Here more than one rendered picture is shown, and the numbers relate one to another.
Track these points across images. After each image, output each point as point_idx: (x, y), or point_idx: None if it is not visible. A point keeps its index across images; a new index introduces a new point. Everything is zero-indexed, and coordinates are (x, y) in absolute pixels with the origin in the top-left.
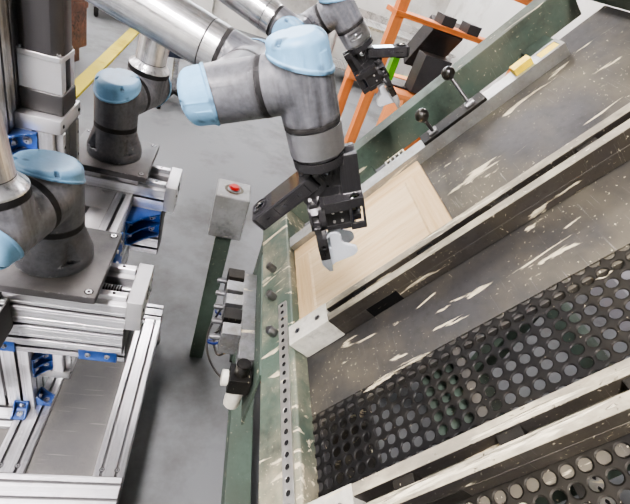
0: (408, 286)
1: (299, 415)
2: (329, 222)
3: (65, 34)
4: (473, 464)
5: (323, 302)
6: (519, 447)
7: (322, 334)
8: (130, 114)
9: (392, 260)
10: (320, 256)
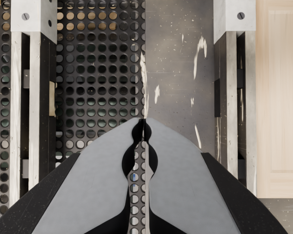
0: (218, 129)
1: None
2: None
3: None
4: (15, 137)
5: (273, 23)
6: (13, 172)
7: (220, 18)
8: None
9: (254, 131)
10: (50, 172)
